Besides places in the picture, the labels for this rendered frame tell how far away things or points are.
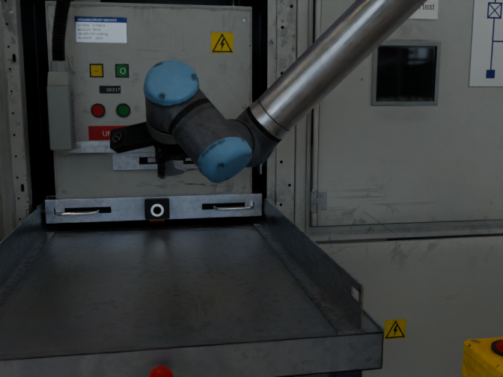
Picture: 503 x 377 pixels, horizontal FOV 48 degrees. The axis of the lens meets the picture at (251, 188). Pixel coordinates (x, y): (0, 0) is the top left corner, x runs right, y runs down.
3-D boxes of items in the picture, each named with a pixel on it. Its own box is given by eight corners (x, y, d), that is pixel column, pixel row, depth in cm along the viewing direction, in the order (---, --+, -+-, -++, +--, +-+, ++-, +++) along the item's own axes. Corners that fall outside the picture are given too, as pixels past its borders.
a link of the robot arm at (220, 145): (267, 149, 100) (224, 99, 103) (242, 151, 90) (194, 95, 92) (232, 185, 104) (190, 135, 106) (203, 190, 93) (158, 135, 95)
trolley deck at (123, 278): (382, 369, 80) (384, 328, 79) (-93, 408, 70) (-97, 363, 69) (279, 246, 146) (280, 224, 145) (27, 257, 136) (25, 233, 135)
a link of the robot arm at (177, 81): (168, 114, 91) (131, 70, 93) (167, 147, 103) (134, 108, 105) (212, 85, 94) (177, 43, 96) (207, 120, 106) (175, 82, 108)
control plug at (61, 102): (72, 150, 127) (68, 71, 124) (49, 150, 126) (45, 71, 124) (76, 147, 135) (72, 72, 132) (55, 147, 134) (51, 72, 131)
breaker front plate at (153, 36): (251, 199, 147) (251, 8, 139) (56, 205, 138) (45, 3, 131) (250, 198, 148) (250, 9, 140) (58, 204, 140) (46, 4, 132)
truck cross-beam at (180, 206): (262, 215, 148) (262, 193, 147) (46, 224, 138) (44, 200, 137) (258, 212, 152) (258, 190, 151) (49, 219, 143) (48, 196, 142)
